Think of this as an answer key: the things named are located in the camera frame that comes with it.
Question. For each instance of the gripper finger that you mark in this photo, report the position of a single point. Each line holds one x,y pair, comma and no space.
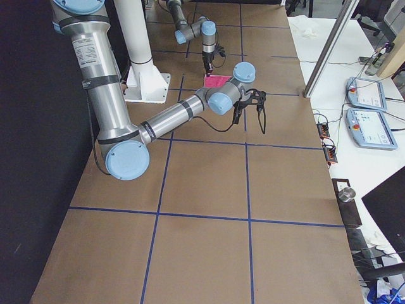
261,118
238,108
209,70
206,67

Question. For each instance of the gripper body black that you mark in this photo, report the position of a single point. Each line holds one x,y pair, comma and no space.
239,106
207,59

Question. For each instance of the pink towel grey hem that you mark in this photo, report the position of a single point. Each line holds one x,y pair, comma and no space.
213,81

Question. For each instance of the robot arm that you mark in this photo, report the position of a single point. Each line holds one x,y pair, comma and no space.
123,143
185,32

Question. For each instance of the orange power strip upper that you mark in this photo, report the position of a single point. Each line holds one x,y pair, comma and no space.
323,130

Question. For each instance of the orange power strip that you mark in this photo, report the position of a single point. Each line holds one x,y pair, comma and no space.
330,154
323,130

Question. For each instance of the orange power strip lower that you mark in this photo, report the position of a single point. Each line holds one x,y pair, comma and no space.
330,154

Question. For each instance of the upper teach pendant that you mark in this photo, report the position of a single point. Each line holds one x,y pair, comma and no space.
364,93

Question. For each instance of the teach pendant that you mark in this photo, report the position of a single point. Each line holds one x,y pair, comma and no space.
369,129
364,93

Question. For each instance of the lower teach pendant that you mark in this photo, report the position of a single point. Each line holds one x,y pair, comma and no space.
369,129

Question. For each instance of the metal cup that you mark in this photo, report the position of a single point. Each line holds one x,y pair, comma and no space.
346,194

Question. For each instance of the dark box under cup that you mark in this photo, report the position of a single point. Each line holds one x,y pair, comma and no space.
349,212

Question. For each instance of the black monitor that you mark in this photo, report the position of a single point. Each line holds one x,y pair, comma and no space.
385,204

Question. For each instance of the blue plastic bag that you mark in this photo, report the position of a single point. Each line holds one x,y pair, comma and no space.
380,293

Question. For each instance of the white pedestal column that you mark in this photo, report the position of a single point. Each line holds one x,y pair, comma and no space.
145,83

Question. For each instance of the aluminium frame post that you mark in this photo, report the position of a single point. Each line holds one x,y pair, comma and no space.
340,24

